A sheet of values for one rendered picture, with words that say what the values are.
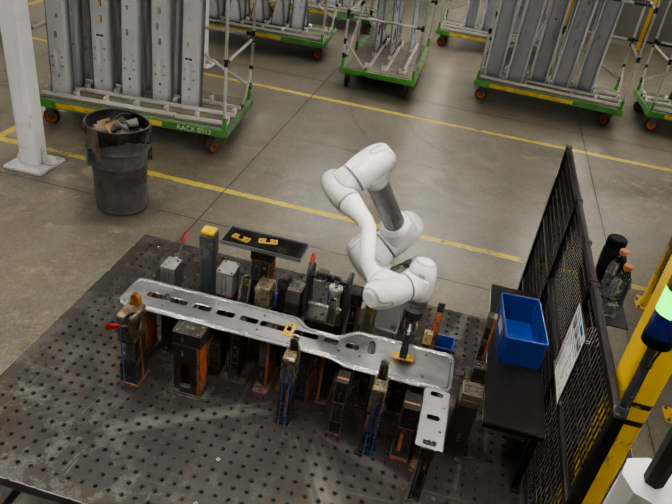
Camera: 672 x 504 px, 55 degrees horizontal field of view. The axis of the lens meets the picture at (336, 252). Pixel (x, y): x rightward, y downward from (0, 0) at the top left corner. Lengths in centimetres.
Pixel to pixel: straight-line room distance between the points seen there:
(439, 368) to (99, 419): 133
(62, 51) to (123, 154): 199
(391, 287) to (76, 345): 148
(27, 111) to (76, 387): 346
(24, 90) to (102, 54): 126
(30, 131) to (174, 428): 381
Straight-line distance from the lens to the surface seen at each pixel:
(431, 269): 228
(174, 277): 285
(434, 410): 241
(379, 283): 220
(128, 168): 510
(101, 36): 683
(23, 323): 433
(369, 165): 259
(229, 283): 273
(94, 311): 320
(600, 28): 931
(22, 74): 580
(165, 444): 259
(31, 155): 608
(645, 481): 22
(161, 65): 666
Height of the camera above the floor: 267
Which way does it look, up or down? 32 degrees down
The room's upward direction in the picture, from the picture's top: 8 degrees clockwise
